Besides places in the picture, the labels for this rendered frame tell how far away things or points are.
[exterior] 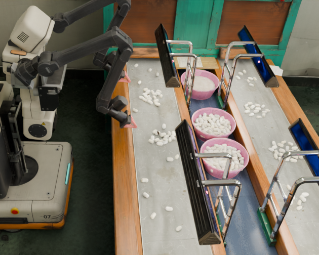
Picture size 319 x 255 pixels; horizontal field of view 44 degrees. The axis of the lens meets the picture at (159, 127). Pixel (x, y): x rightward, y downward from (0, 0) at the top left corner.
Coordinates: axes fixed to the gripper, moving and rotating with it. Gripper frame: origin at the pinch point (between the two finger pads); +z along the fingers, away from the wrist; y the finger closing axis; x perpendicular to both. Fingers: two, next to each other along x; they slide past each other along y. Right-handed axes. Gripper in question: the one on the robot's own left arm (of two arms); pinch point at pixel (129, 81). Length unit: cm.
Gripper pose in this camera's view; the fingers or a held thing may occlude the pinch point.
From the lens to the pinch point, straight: 249.8
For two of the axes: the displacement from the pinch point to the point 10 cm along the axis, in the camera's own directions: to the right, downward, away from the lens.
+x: -6.9, 5.9, 4.2
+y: -1.1, -6.5, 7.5
